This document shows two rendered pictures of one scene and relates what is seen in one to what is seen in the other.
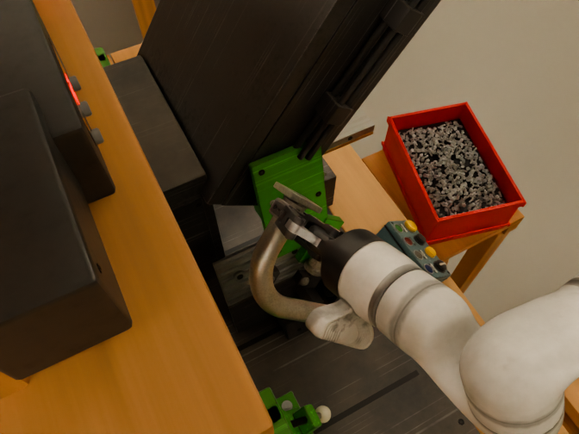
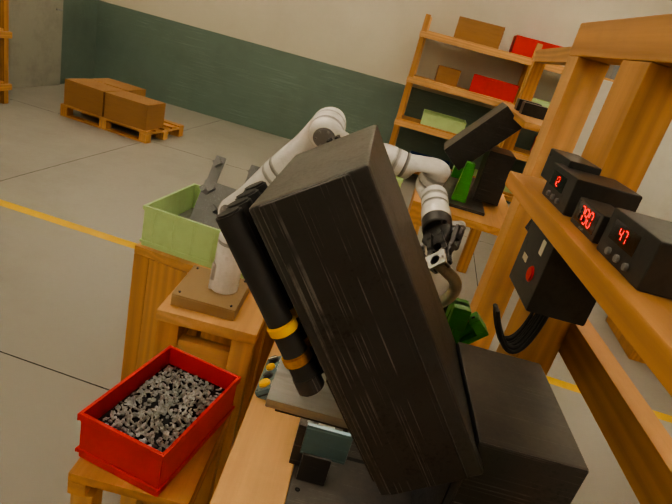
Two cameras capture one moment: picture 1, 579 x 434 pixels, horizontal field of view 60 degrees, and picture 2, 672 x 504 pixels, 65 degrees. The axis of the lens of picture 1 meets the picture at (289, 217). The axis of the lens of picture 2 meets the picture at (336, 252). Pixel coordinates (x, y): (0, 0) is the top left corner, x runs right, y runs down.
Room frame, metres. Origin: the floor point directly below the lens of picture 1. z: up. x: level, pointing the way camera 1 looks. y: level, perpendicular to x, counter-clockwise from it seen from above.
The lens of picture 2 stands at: (1.45, 0.32, 1.76)
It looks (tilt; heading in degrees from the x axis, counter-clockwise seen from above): 22 degrees down; 208
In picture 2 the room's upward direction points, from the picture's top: 15 degrees clockwise
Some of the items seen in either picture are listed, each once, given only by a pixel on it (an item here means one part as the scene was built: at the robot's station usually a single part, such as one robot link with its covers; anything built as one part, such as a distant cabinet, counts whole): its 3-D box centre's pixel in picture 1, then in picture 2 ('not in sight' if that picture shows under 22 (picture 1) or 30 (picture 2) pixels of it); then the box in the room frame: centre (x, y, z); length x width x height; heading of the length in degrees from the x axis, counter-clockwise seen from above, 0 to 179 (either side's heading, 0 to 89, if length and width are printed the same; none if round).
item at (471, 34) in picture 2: not in sight; (508, 124); (-6.14, -1.62, 1.14); 3.01 x 0.54 x 2.28; 112
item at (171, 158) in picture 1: (145, 189); (481, 464); (0.54, 0.27, 1.07); 0.30 x 0.18 x 0.34; 28
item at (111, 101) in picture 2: not in sight; (125, 108); (-2.86, -5.36, 0.22); 1.20 x 0.81 x 0.44; 107
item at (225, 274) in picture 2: not in sight; (228, 265); (0.24, -0.69, 0.98); 0.09 x 0.09 x 0.17; 31
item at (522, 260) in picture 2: not in sight; (556, 268); (0.32, 0.23, 1.42); 0.17 x 0.12 x 0.15; 28
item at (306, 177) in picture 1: (283, 188); not in sight; (0.47, 0.01, 1.17); 0.13 x 0.12 x 0.20; 28
